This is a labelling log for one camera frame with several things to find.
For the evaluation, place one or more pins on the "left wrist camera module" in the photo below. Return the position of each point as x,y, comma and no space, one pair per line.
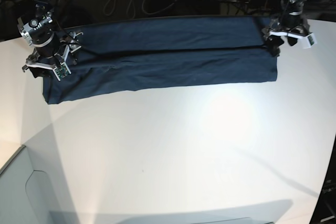
308,41

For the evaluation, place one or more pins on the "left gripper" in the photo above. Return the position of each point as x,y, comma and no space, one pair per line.
291,24

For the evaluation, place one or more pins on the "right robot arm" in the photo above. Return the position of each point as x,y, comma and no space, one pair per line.
47,7

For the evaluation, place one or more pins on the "dark blue T-shirt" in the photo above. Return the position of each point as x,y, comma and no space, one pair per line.
165,52

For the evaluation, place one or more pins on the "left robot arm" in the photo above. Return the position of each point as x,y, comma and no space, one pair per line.
282,4

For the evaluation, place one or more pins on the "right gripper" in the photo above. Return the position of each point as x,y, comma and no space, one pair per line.
49,49

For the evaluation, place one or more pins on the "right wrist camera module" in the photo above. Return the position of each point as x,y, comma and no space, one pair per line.
61,71

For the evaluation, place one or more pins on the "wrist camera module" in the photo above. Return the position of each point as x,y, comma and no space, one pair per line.
61,71
308,41

